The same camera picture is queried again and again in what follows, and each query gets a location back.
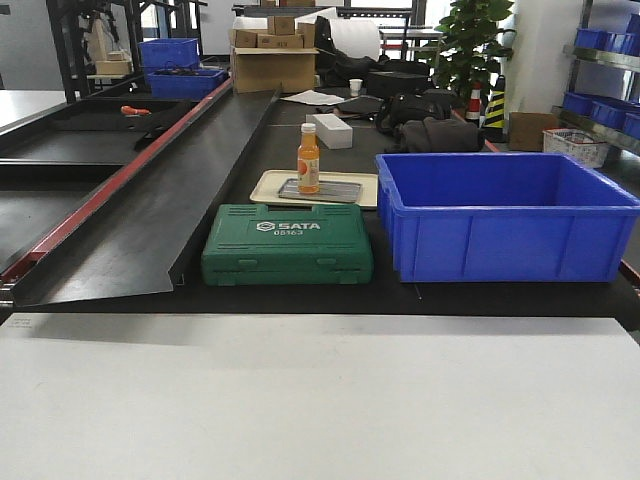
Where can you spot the red white traffic cone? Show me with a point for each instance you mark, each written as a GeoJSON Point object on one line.
{"type": "Point", "coordinates": [473, 111]}

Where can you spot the black yellow traffic cone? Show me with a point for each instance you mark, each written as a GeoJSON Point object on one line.
{"type": "Point", "coordinates": [494, 122]}

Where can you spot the white rectangular block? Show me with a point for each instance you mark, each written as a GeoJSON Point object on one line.
{"type": "Point", "coordinates": [333, 132]}

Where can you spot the potted green plant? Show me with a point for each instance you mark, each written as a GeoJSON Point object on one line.
{"type": "Point", "coordinates": [470, 50]}

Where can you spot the black metal chute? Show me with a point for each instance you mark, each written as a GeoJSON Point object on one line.
{"type": "Point", "coordinates": [136, 234]}

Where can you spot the white paper cup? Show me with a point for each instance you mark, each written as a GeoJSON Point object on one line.
{"type": "Point", "coordinates": [355, 86]}

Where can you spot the stacked blue bin behind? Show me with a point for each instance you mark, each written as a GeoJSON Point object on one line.
{"type": "Point", "coordinates": [164, 53]}

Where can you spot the large cardboard box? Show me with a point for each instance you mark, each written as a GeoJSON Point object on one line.
{"type": "Point", "coordinates": [258, 69]}

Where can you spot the dark grey bag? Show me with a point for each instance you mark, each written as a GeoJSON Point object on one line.
{"type": "Point", "coordinates": [431, 135]}

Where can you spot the white wire basket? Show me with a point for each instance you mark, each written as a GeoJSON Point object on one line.
{"type": "Point", "coordinates": [576, 143]}

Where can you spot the large blue plastic bin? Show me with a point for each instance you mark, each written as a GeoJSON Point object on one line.
{"type": "Point", "coordinates": [502, 217]}

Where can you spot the blue bin on conveyor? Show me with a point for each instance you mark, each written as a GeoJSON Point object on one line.
{"type": "Point", "coordinates": [189, 84]}

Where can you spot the small metal tray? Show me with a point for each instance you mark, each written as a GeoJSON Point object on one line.
{"type": "Point", "coordinates": [329, 191]}

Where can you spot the orange handled tool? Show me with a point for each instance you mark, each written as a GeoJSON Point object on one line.
{"type": "Point", "coordinates": [128, 110]}

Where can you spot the beige plastic tray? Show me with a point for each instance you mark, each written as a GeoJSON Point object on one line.
{"type": "Point", "coordinates": [267, 188]}

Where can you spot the green SATA tool case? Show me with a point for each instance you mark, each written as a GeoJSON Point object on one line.
{"type": "Point", "coordinates": [256, 245]}

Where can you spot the orange juice bottle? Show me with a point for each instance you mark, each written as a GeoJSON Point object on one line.
{"type": "Point", "coordinates": [308, 156]}

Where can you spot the brown cardboard box floor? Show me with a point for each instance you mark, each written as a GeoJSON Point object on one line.
{"type": "Point", "coordinates": [526, 130]}

